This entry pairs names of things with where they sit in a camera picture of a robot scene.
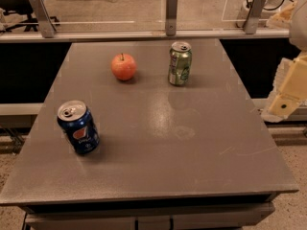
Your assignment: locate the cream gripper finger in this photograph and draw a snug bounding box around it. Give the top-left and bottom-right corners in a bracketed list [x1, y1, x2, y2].
[266, 1, 296, 29]
[261, 52, 307, 123]

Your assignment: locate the green soda can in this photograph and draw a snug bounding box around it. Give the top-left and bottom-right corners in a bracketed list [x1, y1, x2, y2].
[168, 41, 192, 86]

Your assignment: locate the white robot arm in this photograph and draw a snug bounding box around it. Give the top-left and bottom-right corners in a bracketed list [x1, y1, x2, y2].
[261, 0, 307, 123]

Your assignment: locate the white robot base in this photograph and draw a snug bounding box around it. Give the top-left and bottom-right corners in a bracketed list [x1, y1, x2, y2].
[236, 0, 285, 28]

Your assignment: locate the blue pepsi can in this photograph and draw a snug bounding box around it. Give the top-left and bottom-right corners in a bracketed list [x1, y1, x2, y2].
[57, 100, 100, 154]

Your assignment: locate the red apple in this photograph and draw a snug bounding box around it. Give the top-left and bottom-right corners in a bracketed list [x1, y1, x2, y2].
[111, 53, 137, 81]

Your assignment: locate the grey table drawer front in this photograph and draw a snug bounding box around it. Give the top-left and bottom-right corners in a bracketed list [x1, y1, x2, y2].
[24, 202, 274, 230]

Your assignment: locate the black office chair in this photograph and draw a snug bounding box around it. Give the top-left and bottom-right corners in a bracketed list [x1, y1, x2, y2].
[0, 0, 60, 33]

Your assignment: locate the right metal bracket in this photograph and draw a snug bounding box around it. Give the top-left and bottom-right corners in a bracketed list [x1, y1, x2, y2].
[243, 0, 267, 35]

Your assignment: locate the metal bracket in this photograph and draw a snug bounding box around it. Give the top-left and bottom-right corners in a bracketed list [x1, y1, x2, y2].
[165, 0, 177, 36]
[29, 0, 56, 38]
[243, 0, 267, 35]

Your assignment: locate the black cable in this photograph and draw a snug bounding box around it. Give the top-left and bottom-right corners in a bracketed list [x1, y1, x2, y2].
[245, 0, 295, 12]

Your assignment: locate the middle metal bracket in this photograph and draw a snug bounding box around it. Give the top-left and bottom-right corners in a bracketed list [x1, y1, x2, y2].
[165, 0, 177, 36]

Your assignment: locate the left metal bracket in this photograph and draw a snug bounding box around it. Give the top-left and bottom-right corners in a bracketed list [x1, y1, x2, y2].
[29, 0, 56, 38]

